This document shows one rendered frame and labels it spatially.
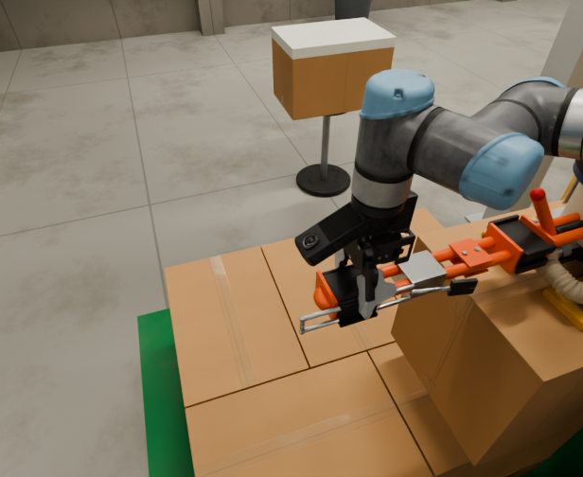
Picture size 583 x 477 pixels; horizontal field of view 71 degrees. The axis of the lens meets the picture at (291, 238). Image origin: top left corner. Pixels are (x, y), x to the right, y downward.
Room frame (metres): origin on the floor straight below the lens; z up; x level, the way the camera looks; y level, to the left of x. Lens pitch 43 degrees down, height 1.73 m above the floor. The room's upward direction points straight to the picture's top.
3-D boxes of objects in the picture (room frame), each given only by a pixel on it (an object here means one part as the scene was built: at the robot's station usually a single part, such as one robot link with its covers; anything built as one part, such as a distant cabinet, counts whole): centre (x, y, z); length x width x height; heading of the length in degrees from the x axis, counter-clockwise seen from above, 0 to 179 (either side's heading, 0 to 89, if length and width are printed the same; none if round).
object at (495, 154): (0.38, -0.20, 1.50); 0.11 x 0.11 x 0.08; 45
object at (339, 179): (2.49, -0.24, 0.31); 0.40 x 0.40 x 0.62
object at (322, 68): (2.49, -0.24, 0.82); 0.60 x 0.40 x 0.40; 108
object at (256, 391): (0.83, -0.22, 0.34); 1.20 x 1.00 x 0.40; 108
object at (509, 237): (0.55, -0.42, 1.20); 0.10 x 0.08 x 0.06; 20
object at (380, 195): (0.44, -0.12, 1.43); 0.08 x 0.08 x 0.05
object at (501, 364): (0.62, -0.65, 0.87); 0.60 x 0.40 x 0.40; 109
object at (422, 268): (0.48, -0.22, 1.20); 0.07 x 0.07 x 0.04; 20
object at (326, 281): (0.44, -0.09, 1.20); 0.08 x 0.07 x 0.05; 110
